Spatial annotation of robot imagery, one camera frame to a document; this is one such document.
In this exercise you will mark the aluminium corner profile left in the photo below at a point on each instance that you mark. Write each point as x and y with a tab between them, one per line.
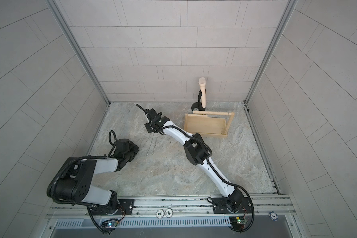
75	46

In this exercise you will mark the aluminium corner profile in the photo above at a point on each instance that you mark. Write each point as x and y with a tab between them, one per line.
75	46
275	39

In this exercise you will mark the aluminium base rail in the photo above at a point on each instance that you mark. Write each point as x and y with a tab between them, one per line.
201	205

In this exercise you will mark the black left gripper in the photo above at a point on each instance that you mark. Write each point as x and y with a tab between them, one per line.
135	148

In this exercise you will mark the poker chip on rail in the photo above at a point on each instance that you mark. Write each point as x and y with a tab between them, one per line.
168	213
160	213

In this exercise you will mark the green circuit board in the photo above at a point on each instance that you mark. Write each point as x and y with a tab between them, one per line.
110	224
238	223

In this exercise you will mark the left green circuit board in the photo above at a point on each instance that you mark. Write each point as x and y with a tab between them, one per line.
110	224

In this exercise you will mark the blue poker chip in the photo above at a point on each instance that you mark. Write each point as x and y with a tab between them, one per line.
273	216

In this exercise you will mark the ventilation grille strip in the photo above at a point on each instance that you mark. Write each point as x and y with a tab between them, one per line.
149	222

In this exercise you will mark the aluminium corner profile right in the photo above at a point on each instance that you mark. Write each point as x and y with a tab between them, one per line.
275	39

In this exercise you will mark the left poker chip on rail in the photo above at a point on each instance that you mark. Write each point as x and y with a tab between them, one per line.
160	213

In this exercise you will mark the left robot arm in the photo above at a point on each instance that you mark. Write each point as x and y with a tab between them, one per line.
73	182

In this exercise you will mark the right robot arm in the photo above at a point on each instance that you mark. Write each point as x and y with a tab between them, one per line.
198	153

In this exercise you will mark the right green circuit board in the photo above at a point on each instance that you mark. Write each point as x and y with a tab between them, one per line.
238	223

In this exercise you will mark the right poker chip on rail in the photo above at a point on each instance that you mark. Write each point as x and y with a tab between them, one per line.
168	213

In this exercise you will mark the wooden jewelry display stand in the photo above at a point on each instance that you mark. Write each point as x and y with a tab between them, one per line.
208	123

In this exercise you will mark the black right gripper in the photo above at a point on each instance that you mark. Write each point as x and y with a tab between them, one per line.
149	126

